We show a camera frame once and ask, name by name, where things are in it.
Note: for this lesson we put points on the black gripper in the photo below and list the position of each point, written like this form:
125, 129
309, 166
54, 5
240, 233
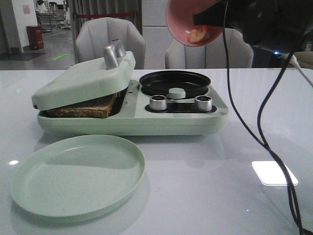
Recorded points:
273, 25

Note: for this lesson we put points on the orange shrimp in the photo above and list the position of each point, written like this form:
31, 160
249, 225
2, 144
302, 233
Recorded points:
199, 35

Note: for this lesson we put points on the pink bowl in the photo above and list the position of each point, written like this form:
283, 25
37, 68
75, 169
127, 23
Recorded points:
179, 18

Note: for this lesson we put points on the green breakfast maker lid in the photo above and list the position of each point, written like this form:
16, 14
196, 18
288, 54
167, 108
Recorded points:
85, 81

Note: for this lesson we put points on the bread slice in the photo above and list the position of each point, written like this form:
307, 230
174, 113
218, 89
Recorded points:
95, 108

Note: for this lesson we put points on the green breakfast maker base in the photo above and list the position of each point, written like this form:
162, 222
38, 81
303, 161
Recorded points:
134, 120

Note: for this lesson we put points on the right beige chair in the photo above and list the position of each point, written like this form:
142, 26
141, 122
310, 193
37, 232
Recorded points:
211, 56

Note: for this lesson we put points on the beige chair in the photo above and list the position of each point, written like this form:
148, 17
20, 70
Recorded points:
98, 33
211, 56

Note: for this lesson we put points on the white refrigerator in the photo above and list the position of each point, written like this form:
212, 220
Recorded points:
155, 32

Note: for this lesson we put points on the red barrier belt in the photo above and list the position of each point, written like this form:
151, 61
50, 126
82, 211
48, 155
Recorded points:
105, 15

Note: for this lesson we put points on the right silver knob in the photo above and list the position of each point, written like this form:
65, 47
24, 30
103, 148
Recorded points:
203, 103

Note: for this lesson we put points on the silver knob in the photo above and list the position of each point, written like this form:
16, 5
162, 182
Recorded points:
158, 103
203, 103

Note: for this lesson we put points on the black round frying pan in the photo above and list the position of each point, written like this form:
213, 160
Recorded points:
161, 82

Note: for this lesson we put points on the beige cushion at right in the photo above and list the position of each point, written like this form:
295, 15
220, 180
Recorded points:
305, 59

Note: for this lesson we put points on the left silver knob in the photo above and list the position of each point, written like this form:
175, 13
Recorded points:
158, 103

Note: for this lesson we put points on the left beige chair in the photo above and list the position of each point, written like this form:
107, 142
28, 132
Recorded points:
98, 33

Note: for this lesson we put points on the red box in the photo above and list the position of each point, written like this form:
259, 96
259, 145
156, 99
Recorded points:
35, 37

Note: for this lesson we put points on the light green plate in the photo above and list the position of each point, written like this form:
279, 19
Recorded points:
79, 178

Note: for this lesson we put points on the green pan handle knob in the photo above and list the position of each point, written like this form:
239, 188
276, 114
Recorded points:
176, 93

